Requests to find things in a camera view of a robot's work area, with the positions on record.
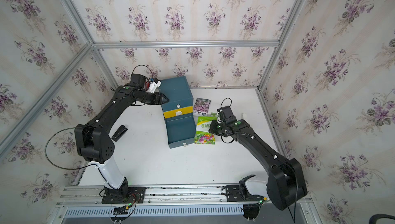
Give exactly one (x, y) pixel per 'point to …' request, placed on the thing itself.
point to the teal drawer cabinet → (179, 91)
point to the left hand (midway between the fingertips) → (165, 102)
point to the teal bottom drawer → (181, 130)
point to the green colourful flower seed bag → (202, 135)
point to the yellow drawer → (178, 112)
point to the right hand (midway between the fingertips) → (210, 128)
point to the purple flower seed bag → (201, 106)
